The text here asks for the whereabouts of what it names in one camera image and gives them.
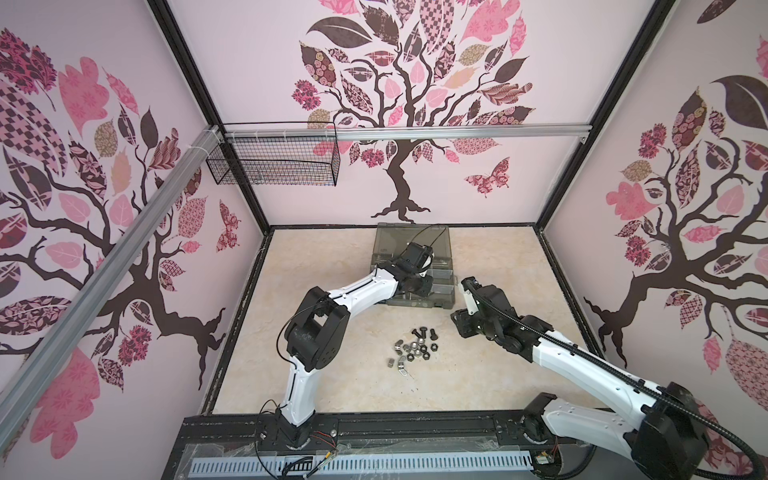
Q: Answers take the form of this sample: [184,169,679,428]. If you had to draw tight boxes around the silver wing nut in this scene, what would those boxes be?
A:
[387,357,410,378]

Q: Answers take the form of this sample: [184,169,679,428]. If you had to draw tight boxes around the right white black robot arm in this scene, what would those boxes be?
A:
[451,277,709,479]

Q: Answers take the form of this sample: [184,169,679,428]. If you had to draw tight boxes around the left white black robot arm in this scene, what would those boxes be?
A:
[276,242,434,449]

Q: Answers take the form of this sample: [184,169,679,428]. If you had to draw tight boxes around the grey plastic compartment organizer box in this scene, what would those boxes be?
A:
[371,223,456,309]

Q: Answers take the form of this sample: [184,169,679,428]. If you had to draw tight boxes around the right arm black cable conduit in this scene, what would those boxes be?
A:
[473,287,768,480]

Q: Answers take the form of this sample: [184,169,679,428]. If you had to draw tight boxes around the black wire mesh basket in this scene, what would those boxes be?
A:
[206,120,341,187]

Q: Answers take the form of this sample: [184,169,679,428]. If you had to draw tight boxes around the white slotted cable duct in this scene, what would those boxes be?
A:
[186,451,533,479]

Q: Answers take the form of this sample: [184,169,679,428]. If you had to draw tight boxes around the aluminium rail on back wall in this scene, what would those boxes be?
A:
[226,123,592,141]

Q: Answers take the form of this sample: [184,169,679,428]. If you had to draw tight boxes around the aluminium rail on wall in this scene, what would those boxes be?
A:
[226,123,592,141]
[1,125,221,448]

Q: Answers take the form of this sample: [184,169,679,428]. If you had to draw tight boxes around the aluminium rail on left wall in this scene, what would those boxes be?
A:
[1,125,221,448]

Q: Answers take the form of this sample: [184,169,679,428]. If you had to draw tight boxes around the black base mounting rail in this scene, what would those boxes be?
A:
[174,410,579,452]

